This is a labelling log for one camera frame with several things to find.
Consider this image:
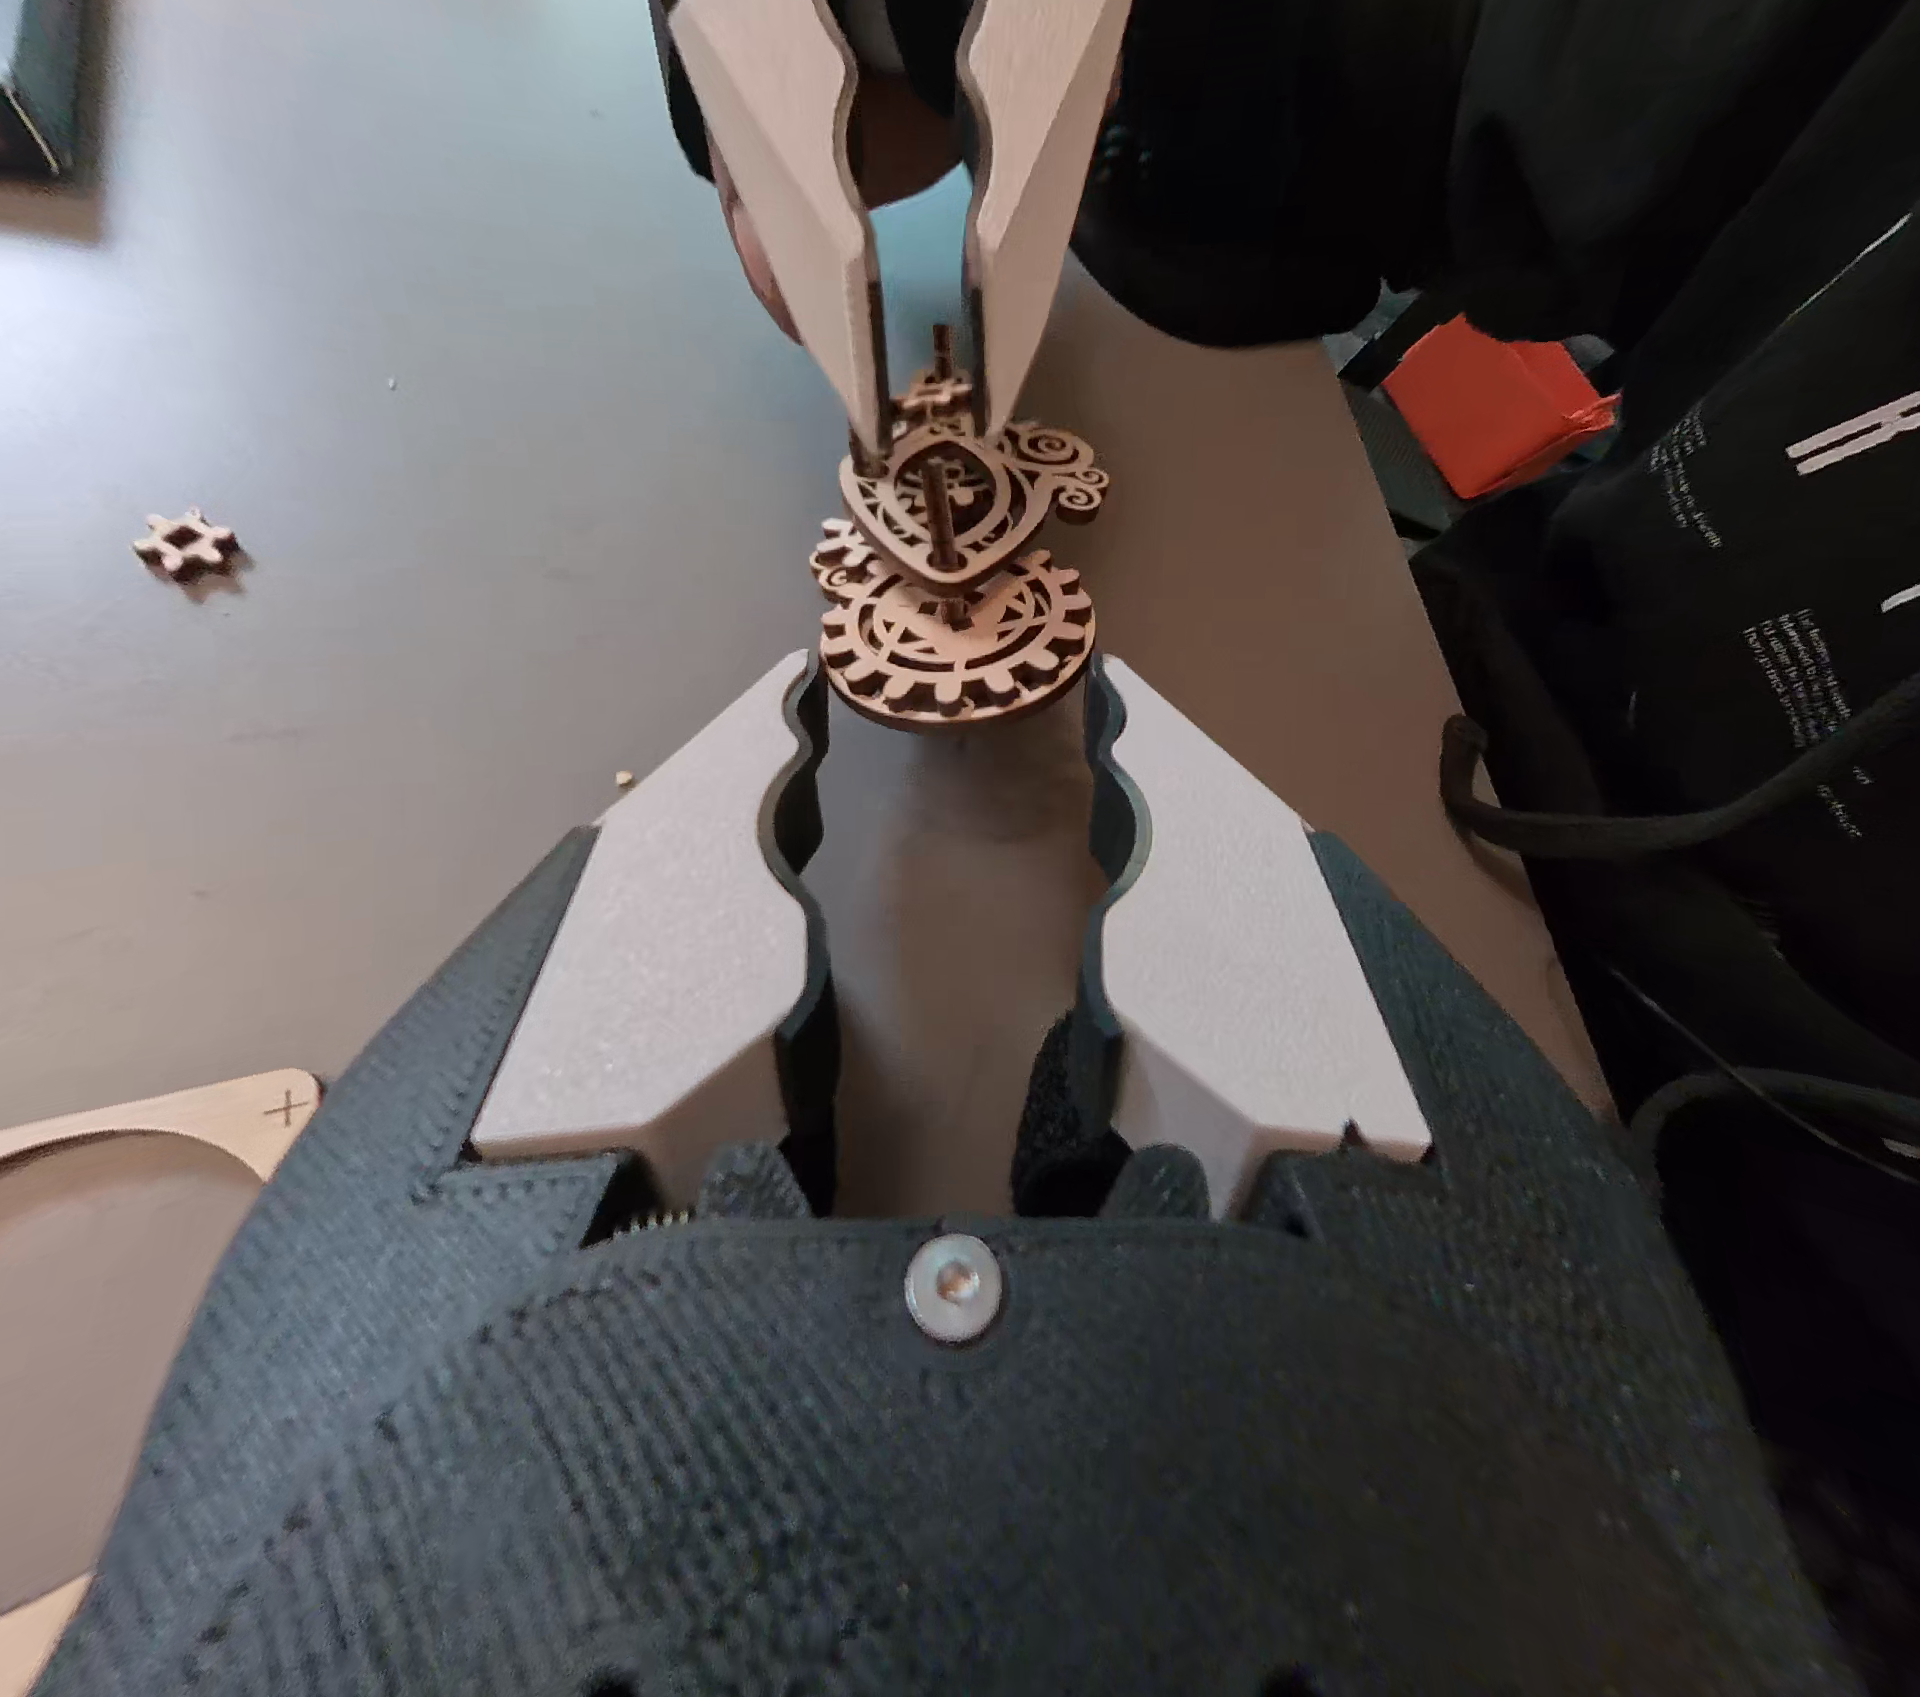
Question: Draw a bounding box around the person's right forearm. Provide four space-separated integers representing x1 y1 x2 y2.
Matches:
1071 0 1502 349

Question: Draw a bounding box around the large plywood parts sheet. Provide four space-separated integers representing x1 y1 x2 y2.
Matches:
0 1071 323 1697

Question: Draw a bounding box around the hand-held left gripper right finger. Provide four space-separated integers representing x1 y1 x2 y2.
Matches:
1075 655 1438 1218

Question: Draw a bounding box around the orange folded object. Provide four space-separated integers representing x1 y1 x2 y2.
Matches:
1380 315 1625 503

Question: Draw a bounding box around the black hoodie drawstring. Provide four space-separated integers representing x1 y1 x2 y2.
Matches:
1440 677 1920 856

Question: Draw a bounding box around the person's right hand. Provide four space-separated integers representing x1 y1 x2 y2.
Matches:
715 167 803 340

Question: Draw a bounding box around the grey desk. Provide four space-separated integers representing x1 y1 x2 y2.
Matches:
0 0 1614 1626

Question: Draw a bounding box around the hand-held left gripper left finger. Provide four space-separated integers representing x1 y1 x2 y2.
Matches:
467 646 841 1210

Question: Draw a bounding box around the wooden gear clock assembly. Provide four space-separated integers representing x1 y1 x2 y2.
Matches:
810 325 1111 730

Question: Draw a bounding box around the person's black hoodie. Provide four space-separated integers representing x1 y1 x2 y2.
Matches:
1273 0 1920 1655

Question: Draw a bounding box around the small wooden gear piece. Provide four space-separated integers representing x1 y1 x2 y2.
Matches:
132 507 241 581

